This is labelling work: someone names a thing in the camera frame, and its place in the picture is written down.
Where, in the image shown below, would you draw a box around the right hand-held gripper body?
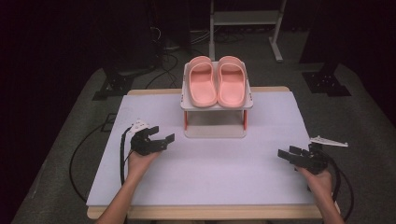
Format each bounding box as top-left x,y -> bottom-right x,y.
297,135 -> 349,175

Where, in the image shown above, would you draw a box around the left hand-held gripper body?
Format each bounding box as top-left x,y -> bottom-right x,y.
127,119 -> 163,157

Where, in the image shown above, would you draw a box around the grey shoe rack orange posts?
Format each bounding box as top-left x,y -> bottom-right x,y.
179,60 -> 254,139

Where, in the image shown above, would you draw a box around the pink rubber slipper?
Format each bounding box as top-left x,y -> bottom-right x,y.
216,55 -> 248,109
187,55 -> 219,108

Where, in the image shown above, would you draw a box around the person's left hand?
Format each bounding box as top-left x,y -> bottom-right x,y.
126,148 -> 162,180

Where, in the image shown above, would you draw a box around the person's right hand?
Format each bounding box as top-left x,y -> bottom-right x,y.
294,165 -> 333,195

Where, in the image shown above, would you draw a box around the black stand base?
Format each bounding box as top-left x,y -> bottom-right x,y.
301,60 -> 353,98
92,63 -> 158,102

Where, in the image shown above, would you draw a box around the white table cover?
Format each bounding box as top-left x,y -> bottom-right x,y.
86,91 -> 316,207

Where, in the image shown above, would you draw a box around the wooden table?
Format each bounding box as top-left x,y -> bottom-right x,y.
86,86 -> 341,220

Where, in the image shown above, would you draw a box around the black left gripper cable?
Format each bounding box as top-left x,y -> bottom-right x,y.
119,126 -> 134,187

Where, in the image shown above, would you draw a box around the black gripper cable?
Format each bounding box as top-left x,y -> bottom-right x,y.
321,152 -> 355,222
119,126 -> 134,187

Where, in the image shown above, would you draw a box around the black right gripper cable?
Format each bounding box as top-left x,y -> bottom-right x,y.
321,152 -> 355,222

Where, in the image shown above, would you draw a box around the black floor cable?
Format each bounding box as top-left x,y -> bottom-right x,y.
68,113 -> 118,203

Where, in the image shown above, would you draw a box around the white metal desk frame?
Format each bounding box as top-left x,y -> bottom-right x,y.
208,0 -> 288,63

